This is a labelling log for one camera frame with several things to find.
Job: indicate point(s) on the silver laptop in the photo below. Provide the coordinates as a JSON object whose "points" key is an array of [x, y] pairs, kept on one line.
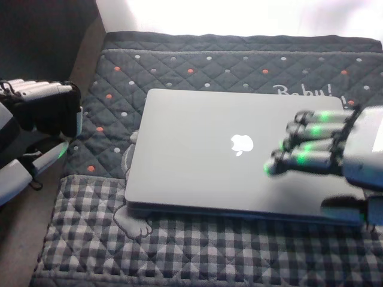
{"points": [[194, 149]]}

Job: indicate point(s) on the grey quilt with bear print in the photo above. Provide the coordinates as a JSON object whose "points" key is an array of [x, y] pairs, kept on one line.
{"points": [[179, 254]]}

